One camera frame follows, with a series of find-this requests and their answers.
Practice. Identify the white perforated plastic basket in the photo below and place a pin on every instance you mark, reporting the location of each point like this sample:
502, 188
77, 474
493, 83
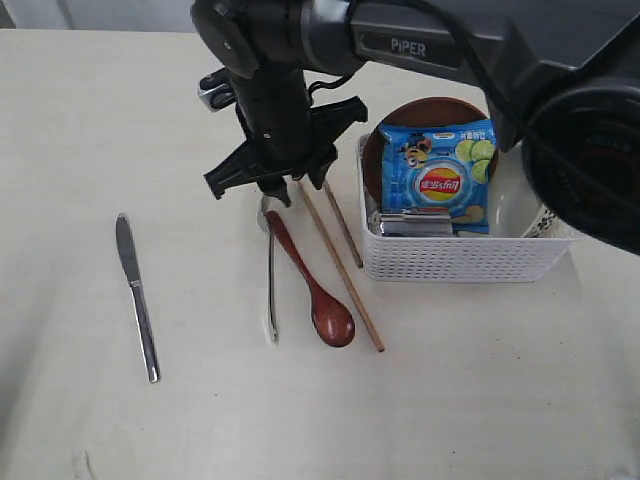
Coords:
465, 258

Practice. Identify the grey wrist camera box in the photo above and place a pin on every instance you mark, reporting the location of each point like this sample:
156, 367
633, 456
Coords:
215, 90

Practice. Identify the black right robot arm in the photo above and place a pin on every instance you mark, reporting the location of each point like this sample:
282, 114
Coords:
561, 79

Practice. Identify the dark wooden chopstick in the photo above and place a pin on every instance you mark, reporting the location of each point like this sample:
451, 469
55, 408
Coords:
343, 224

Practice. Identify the white floral ceramic bowl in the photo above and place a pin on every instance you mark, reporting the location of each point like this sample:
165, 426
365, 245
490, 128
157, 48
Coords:
514, 209

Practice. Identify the blue chips bag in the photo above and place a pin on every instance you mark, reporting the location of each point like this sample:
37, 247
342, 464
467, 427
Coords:
439, 167

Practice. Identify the shiny steel cup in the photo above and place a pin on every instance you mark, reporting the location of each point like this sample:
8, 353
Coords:
417, 223

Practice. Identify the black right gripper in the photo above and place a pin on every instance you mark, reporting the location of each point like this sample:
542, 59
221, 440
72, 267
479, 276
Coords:
285, 135

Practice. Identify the red-brown wooden spoon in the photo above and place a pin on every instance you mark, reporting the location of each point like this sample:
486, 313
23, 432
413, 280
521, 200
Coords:
332, 320

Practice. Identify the light wooden chopstick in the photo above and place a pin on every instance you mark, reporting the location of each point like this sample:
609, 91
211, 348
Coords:
344, 275

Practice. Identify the silver metal fork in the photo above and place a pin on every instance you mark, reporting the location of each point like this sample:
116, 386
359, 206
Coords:
271, 311

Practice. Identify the silver table knife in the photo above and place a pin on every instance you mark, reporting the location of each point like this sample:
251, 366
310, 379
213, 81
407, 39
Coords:
128, 257

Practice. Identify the brown round plate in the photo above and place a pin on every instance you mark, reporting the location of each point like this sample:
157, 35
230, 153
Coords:
425, 112

